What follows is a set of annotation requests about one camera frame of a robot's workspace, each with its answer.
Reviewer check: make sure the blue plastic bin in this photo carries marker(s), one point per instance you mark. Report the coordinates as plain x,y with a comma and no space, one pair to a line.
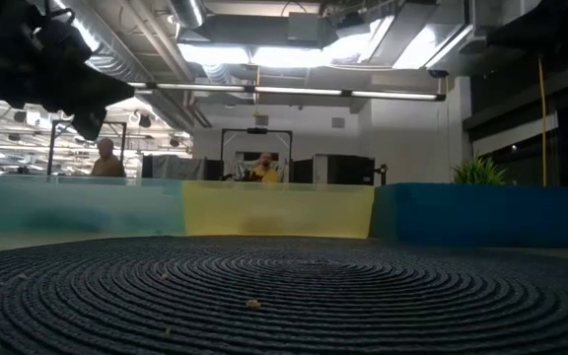
486,214

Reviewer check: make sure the round dark woven placemat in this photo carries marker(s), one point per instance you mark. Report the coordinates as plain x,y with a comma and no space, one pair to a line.
313,296

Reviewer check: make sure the grey covered equipment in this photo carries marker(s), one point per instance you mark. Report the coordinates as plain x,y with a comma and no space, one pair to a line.
175,167

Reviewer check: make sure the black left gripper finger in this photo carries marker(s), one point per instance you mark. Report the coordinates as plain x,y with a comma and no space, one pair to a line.
89,120
104,91

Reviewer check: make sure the black security camera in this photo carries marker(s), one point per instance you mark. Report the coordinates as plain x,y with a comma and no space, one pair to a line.
438,74

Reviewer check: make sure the person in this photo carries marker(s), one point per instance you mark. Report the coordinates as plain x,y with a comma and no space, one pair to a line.
107,165
264,172

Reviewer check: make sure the grey ceiling unit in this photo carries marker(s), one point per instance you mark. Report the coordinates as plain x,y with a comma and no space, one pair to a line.
308,29

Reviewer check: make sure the long linear ceiling light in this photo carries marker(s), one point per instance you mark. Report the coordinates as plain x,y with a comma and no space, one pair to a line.
294,91

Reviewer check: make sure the black background cabinet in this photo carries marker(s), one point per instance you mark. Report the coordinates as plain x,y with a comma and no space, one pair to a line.
348,170

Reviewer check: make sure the black gantry frame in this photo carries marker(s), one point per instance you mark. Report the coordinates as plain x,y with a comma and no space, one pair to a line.
257,131
116,125

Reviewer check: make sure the yellow translucent plastic bin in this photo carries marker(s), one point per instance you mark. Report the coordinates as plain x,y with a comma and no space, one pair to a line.
274,207

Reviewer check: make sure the green potted plant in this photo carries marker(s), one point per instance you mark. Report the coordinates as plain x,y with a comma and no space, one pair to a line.
478,175

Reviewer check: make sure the teal translucent plastic bin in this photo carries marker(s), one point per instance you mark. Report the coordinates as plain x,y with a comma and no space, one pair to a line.
67,202

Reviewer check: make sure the silver ventilation duct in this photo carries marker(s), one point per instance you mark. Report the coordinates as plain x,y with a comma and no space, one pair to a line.
116,49

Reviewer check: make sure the white ceiling vent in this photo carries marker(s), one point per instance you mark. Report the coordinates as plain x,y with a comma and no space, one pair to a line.
506,12

